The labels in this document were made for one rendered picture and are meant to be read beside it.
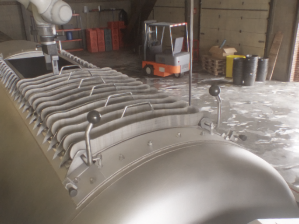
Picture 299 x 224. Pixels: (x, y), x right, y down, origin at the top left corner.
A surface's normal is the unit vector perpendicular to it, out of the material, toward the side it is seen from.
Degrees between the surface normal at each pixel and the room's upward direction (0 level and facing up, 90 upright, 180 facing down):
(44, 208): 45
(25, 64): 103
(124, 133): 90
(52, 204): 40
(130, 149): 11
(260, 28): 90
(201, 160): 28
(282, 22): 90
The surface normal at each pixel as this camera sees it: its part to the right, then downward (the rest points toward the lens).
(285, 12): -0.87, 0.20
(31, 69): 0.38, 0.47
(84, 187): -0.46, -0.71
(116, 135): 0.49, 0.29
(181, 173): 0.19, -0.56
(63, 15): 0.73, 0.30
